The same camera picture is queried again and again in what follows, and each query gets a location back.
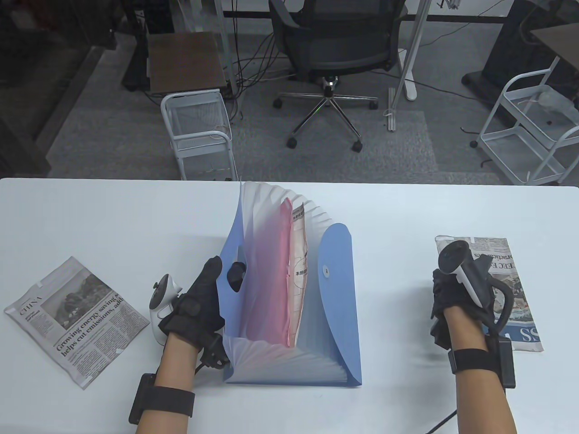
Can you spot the person's left hand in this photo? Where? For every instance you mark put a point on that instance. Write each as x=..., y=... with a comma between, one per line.
x=199, y=307

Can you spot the colour newspaper material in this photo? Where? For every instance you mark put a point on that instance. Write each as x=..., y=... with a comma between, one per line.
x=524, y=316

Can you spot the left black-and-white hand controller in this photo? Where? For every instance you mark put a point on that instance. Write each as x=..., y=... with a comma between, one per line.
x=160, y=316

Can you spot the pink paper material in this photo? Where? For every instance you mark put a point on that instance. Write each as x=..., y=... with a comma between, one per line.
x=286, y=271

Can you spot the black desk base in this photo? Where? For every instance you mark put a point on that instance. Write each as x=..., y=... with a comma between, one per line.
x=506, y=54

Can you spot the black office chair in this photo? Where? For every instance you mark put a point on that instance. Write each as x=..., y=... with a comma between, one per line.
x=334, y=45

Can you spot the white desk leg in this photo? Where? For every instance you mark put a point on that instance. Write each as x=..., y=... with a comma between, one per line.
x=414, y=45
x=225, y=36

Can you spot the person's right hand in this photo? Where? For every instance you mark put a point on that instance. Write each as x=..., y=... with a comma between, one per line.
x=448, y=294

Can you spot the dark wooden desk top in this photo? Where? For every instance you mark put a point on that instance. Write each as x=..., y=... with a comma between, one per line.
x=561, y=40

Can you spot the white printed sheet material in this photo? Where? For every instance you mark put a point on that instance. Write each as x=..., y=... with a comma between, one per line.
x=299, y=253

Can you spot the black-and-white newspaper material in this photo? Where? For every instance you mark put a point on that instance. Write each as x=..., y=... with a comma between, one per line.
x=77, y=321

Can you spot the clear plastic bag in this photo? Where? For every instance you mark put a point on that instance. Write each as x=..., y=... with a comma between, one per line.
x=554, y=99

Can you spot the person's left forearm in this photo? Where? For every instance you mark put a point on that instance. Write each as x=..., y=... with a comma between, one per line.
x=176, y=361

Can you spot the brown wooden side table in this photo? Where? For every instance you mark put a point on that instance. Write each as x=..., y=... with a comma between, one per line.
x=185, y=61

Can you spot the black rolling stand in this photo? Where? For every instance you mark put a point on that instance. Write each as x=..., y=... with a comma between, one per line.
x=135, y=54

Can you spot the right black-and-white hand controller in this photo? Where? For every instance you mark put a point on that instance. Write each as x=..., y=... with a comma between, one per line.
x=470, y=280

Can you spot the person's right forearm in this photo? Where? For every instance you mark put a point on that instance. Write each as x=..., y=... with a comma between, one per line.
x=479, y=402

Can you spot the black-and-white hand controller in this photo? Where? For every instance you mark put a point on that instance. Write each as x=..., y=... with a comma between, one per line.
x=470, y=280
x=160, y=316

